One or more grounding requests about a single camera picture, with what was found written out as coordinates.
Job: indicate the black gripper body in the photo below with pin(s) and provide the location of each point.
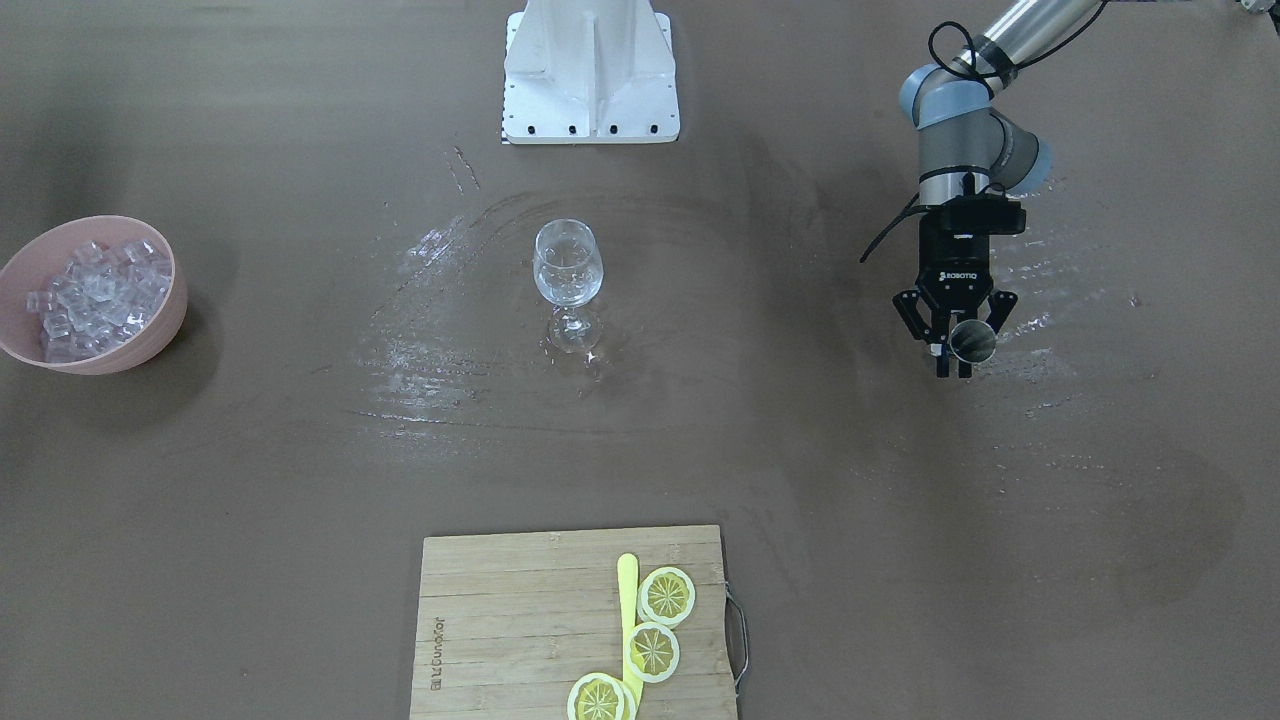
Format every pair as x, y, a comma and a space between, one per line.
955, 268

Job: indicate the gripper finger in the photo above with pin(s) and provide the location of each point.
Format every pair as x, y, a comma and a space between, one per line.
1001, 304
925, 325

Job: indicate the steel double jigger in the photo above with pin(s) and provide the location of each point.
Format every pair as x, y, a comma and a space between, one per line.
973, 341

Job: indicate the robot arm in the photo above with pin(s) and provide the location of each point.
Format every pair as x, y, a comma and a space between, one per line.
974, 166

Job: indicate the clear wine glass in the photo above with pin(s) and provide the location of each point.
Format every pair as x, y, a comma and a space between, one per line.
568, 271

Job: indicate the yellow plastic knife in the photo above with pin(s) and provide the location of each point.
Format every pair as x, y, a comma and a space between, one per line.
627, 569

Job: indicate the middle lemon slice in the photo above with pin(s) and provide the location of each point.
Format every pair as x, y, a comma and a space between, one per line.
651, 653

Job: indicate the bottom lemon slice far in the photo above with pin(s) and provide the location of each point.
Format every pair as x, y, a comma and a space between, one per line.
631, 699

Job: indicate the top lemon slice far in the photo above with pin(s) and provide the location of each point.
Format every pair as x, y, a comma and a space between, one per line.
597, 696

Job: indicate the bamboo cutting board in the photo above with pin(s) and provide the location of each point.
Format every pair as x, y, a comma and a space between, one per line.
508, 623

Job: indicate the pink bowl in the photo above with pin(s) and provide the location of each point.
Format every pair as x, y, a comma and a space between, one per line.
34, 264

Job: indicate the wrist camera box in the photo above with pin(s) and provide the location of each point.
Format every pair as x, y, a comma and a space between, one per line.
980, 215

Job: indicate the lemon slice near handle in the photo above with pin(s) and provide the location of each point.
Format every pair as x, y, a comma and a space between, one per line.
666, 596

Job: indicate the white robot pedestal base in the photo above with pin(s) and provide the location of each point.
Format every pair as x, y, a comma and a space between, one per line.
589, 73

